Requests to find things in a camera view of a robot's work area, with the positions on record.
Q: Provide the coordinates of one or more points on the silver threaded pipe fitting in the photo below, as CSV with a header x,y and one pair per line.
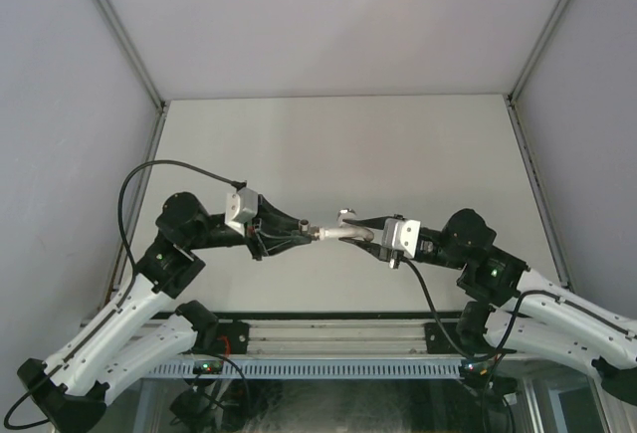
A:
x,y
309,230

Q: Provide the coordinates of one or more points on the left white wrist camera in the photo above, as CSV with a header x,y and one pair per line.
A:
x,y
241,207

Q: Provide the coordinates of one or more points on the white plastic water faucet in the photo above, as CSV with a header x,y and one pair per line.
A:
x,y
345,230

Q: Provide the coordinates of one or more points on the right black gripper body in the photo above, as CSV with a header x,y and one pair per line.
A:
x,y
391,253

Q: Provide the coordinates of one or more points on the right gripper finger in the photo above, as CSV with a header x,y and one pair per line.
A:
x,y
376,223
373,249

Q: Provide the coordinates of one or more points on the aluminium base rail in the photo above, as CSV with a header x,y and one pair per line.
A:
x,y
328,338

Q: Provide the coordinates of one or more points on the grey slotted cable duct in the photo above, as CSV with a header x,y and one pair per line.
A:
x,y
315,368

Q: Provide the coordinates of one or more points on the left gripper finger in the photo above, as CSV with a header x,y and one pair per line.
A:
x,y
274,220
275,244

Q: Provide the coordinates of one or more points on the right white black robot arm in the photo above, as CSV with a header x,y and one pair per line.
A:
x,y
512,307

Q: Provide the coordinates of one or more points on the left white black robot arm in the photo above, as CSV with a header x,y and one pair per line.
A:
x,y
74,386

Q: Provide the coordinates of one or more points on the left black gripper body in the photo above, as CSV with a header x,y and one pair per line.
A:
x,y
250,229

